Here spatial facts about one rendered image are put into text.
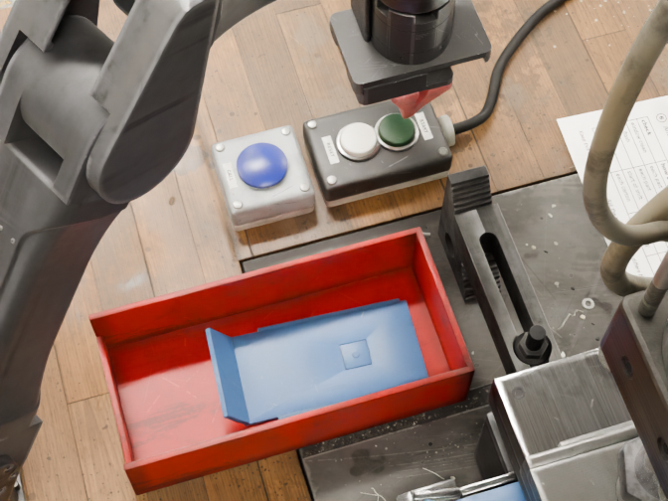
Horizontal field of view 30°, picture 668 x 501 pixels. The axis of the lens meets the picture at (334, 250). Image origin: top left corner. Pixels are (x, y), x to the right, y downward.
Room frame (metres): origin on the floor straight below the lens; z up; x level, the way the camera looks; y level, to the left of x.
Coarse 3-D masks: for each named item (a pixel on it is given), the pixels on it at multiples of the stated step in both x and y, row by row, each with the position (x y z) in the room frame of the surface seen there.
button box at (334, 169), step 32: (320, 128) 0.55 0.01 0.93; (416, 128) 0.55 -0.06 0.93; (448, 128) 0.55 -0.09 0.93; (320, 160) 0.52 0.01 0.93; (352, 160) 0.52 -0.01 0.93; (384, 160) 0.52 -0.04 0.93; (416, 160) 0.52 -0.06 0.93; (448, 160) 0.52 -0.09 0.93; (352, 192) 0.50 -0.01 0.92; (384, 192) 0.51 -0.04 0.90
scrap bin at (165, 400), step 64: (320, 256) 0.42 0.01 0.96; (384, 256) 0.43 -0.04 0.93; (128, 320) 0.37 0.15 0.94; (192, 320) 0.38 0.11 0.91; (256, 320) 0.39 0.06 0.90; (448, 320) 0.37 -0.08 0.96; (128, 384) 0.34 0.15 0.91; (192, 384) 0.34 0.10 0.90; (448, 384) 0.32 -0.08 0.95; (128, 448) 0.28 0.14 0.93; (192, 448) 0.27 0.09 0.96; (256, 448) 0.28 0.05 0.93
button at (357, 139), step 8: (344, 128) 0.54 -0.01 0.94; (352, 128) 0.54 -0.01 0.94; (360, 128) 0.54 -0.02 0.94; (368, 128) 0.54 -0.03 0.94; (344, 136) 0.53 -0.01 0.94; (352, 136) 0.54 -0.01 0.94; (360, 136) 0.54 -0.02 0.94; (368, 136) 0.54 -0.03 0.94; (376, 136) 0.54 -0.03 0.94; (344, 144) 0.53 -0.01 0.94; (352, 144) 0.53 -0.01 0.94; (360, 144) 0.53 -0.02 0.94; (368, 144) 0.53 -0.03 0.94; (376, 144) 0.53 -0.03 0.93; (352, 152) 0.52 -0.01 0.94; (360, 152) 0.52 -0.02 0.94; (368, 152) 0.52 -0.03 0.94
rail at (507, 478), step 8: (512, 472) 0.25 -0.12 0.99; (488, 480) 0.24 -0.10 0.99; (496, 480) 0.24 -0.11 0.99; (504, 480) 0.24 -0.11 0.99; (512, 480) 0.24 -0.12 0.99; (464, 488) 0.24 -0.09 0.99; (472, 488) 0.24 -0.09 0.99; (480, 488) 0.24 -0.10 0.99; (488, 488) 0.24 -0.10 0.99; (464, 496) 0.23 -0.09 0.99
